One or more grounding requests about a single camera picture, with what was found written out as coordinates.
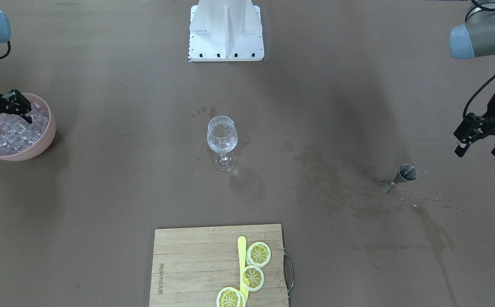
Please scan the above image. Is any steel measuring jigger cup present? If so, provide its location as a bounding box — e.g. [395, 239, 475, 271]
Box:
[380, 165, 418, 194]

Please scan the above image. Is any clear ice cubes pile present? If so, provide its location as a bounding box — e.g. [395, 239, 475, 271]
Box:
[0, 103, 49, 156]

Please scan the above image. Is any clear wine glass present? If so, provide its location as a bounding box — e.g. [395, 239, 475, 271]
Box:
[207, 116, 238, 171]

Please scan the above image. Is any pink bowl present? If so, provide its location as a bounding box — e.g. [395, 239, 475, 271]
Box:
[0, 93, 56, 161]

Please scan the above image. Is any bamboo cutting board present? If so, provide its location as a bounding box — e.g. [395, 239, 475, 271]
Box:
[148, 224, 290, 307]

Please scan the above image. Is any yellow plastic knife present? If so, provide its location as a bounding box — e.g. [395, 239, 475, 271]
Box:
[237, 236, 249, 303]

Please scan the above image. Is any middle lemon slice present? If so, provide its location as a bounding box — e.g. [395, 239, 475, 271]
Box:
[240, 265, 265, 292]

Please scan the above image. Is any lemon slice under top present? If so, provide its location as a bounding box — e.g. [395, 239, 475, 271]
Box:
[238, 290, 246, 307]

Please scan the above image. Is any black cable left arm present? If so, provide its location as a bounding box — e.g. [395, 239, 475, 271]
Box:
[463, 53, 495, 122]

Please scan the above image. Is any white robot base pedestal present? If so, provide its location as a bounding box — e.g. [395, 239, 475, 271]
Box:
[188, 0, 265, 62]

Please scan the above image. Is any lemon slice near handle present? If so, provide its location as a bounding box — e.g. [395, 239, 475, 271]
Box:
[246, 241, 272, 268]

